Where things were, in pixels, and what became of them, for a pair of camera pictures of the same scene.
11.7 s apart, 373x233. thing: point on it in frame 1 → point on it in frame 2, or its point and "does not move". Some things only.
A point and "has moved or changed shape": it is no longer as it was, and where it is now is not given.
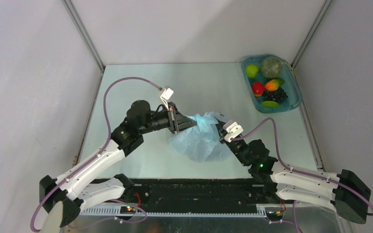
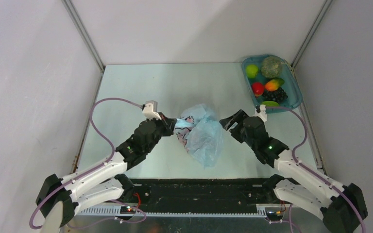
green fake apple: (251, 70) does not move
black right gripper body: (222, 139) → (238, 132)
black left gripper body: (172, 123) → (162, 128)
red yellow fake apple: (258, 89) does not move
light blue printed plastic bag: (200, 141) has moved or changed shape
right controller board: (276, 213) does not move
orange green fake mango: (273, 84) does not move
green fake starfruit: (270, 104) does not move
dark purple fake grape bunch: (279, 95) does not move
